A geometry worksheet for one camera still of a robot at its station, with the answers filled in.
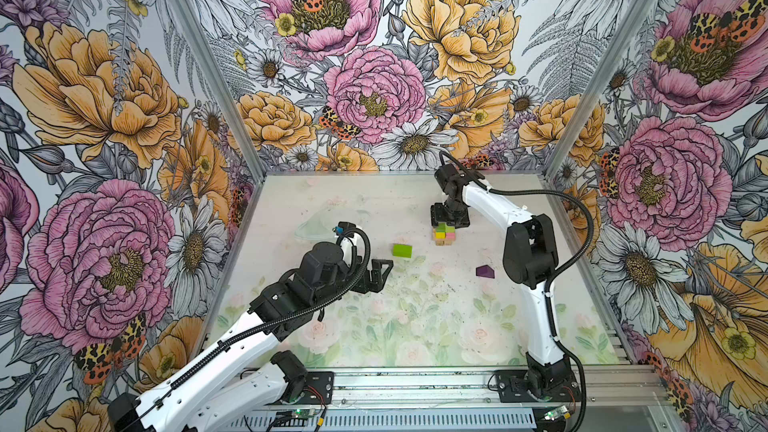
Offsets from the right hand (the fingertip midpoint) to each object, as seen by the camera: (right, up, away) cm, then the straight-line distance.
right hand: (446, 231), depth 98 cm
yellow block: (-2, -1, +1) cm, 2 cm away
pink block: (+2, -2, +2) cm, 3 cm away
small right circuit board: (+20, -41, -26) cm, 52 cm away
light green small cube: (-1, +1, +2) cm, 2 cm away
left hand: (-21, -7, -26) cm, 34 cm away
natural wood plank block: (-1, -4, +2) cm, 5 cm away
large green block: (-14, -6, +2) cm, 16 cm away
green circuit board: (-38, -40, -26) cm, 61 cm away
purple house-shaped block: (+11, -11, -6) cm, 17 cm away
